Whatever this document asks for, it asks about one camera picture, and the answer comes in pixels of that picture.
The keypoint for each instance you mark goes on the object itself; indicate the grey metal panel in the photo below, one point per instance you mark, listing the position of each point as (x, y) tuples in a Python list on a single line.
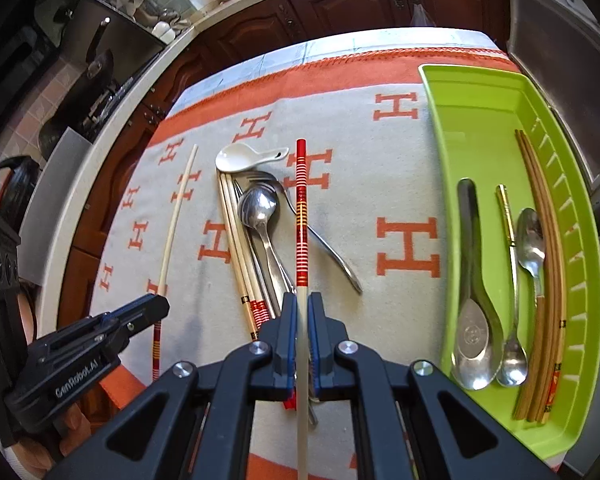
[(55, 200)]

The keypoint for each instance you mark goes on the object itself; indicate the cream chopstick red striped end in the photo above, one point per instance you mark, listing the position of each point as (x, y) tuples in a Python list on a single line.
[(246, 262), (301, 220), (177, 210), (240, 252)]

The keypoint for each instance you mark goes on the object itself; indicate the black wok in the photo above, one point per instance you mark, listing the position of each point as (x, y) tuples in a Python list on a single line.
[(52, 137)]

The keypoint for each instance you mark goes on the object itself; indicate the stainless steel splash guard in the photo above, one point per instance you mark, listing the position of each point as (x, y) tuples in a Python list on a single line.
[(125, 35)]

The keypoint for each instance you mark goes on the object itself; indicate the white cup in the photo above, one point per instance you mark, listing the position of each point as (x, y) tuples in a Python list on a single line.
[(164, 32)]

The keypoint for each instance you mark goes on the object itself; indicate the orange patterned blanket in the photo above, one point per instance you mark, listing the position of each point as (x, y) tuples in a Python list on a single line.
[(360, 170)]

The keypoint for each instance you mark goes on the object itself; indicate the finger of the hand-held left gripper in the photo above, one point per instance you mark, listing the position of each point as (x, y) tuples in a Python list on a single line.
[(140, 315)]

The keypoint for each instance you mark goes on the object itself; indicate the green plastic utensil tray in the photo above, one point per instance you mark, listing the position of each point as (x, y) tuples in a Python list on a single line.
[(475, 125)]

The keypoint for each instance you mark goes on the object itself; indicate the steel fork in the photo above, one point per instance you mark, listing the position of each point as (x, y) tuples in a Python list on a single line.
[(340, 270)]

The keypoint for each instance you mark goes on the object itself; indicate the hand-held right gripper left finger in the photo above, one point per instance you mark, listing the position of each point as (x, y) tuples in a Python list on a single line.
[(290, 340)]

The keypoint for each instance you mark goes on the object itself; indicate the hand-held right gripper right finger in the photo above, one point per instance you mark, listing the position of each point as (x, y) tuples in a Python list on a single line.
[(316, 340)]

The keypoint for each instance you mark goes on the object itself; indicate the black gas stove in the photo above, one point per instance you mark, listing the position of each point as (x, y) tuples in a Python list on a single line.
[(105, 105)]

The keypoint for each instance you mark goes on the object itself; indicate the steel teaspoon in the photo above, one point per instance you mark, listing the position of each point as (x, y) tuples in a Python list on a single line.
[(530, 240)]

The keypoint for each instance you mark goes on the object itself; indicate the grey steel cabinet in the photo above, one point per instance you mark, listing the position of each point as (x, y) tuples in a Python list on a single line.
[(570, 70)]

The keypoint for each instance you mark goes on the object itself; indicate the large steel serving spoon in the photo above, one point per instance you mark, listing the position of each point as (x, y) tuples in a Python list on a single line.
[(472, 345)]

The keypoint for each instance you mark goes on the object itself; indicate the dark wooden kitchen cabinets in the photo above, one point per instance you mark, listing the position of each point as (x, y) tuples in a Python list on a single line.
[(340, 0)]

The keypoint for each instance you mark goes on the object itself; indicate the white ceramic spoon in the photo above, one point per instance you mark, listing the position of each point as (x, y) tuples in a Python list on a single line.
[(235, 157)]

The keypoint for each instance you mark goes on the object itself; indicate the bundle of red-patterned chopsticks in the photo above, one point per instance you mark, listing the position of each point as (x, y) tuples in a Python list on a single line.
[(232, 240)]

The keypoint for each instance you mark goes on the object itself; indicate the pale blue table cover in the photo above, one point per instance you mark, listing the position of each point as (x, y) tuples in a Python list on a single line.
[(380, 42)]

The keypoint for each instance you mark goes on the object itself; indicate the person's left hand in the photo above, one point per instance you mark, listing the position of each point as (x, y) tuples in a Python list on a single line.
[(72, 417)]

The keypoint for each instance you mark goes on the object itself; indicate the hanging clear plastic bag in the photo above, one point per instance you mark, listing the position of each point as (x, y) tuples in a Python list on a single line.
[(419, 16)]

